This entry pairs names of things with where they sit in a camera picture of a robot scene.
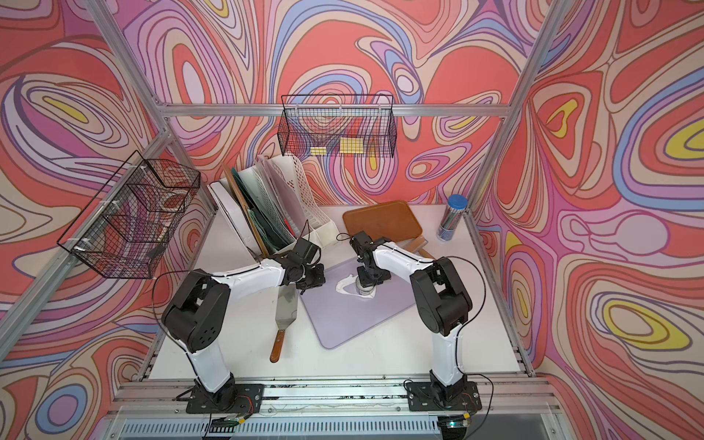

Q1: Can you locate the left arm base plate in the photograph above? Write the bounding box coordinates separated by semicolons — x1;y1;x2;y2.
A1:
186;381;264;414

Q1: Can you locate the metal scraper wooden handle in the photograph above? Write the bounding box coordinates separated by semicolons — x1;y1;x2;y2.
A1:
269;284;299;363

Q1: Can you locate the purple cutting board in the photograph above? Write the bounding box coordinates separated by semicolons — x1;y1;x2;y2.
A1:
302;258;415;349

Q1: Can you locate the wooden dough roller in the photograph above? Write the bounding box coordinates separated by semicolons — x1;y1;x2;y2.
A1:
403;235;435;260

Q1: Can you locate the dark green cutting board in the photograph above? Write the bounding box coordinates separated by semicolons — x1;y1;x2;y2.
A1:
231;167;293;253

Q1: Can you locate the white board rack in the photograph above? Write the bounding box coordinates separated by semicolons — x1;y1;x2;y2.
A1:
208;156;338;259

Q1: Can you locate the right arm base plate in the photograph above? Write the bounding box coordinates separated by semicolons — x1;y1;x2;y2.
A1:
403;379;483;414

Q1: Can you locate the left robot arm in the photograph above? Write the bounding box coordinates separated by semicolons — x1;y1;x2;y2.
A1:
161;238;326;402

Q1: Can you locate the black wire basket back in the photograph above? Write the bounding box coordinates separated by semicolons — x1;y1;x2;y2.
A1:
277;93;398;159

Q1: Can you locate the blue lid clear canister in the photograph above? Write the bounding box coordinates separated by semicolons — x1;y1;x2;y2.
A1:
436;194;469;241

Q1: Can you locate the brown wooden board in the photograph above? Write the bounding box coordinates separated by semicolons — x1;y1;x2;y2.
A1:
221;165;270;259

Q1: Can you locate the dough scrap strip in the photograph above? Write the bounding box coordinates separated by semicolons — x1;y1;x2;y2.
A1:
335;275;376;300

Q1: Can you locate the white dough piece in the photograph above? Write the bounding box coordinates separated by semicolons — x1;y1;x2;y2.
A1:
357;286;376;298

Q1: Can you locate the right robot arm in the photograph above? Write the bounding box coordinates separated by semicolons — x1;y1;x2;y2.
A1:
348;232;473;392

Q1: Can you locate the brown wooden tray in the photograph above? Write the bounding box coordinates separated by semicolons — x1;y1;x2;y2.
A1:
342;201;423;242

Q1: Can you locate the black wire basket left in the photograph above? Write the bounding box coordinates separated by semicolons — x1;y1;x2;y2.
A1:
57;152;202;280

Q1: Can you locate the black wire basket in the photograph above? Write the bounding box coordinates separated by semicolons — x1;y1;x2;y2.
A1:
57;152;202;280
277;93;398;159

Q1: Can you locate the white thick cutting board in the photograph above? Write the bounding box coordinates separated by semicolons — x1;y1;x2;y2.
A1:
208;181;262;260

